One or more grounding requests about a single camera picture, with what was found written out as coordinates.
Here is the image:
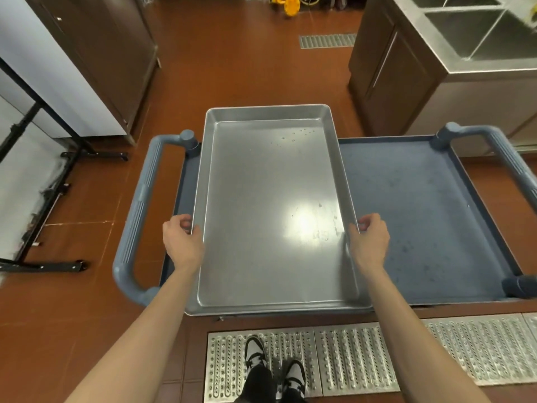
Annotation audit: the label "person's left hand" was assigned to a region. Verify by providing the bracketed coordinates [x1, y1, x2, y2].
[162, 214, 205, 274]

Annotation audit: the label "person's right hand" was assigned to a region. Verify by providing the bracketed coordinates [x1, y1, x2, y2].
[347, 213, 391, 278]

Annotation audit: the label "large metal baking tray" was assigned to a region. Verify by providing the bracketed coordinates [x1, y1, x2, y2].
[184, 104, 374, 317]

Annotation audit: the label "person's left forearm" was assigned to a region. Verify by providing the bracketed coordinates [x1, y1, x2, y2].
[64, 266, 199, 403]

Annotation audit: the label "person's right forearm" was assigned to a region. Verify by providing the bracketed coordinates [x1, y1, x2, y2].
[360, 266, 491, 403]

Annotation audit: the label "blue plastic utility cart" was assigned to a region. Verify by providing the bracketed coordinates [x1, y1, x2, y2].
[112, 122, 537, 321]

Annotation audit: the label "perforated metal floor grating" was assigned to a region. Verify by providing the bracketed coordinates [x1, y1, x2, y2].
[203, 312, 537, 403]

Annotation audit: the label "person's left shoe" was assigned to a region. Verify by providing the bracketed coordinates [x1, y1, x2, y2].
[244, 336, 269, 374]

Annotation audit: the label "person's shoe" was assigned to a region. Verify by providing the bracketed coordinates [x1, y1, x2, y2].
[244, 336, 269, 374]
[282, 359, 307, 399]

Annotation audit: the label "person's right shoe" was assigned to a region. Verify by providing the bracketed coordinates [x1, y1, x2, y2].
[282, 359, 307, 399]

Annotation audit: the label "person's black trousers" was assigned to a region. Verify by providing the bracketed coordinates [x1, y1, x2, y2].
[233, 364, 307, 403]

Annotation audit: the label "white panel board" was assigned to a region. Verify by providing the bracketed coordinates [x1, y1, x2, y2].
[0, 71, 70, 286]

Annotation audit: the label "metal floor drain grate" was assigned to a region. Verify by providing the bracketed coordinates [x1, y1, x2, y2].
[299, 33, 357, 50]

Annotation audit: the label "stainless steel sink counter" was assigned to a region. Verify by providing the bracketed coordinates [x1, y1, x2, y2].
[347, 0, 537, 153]

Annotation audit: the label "brown metal cabinet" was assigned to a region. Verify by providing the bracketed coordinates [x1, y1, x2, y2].
[0, 0, 162, 146]

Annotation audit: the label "yellow mop bucket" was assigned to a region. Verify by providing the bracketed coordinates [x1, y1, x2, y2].
[270, 0, 302, 17]

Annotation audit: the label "black metal stand frame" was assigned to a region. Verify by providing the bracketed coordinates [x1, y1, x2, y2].
[0, 58, 129, 273]

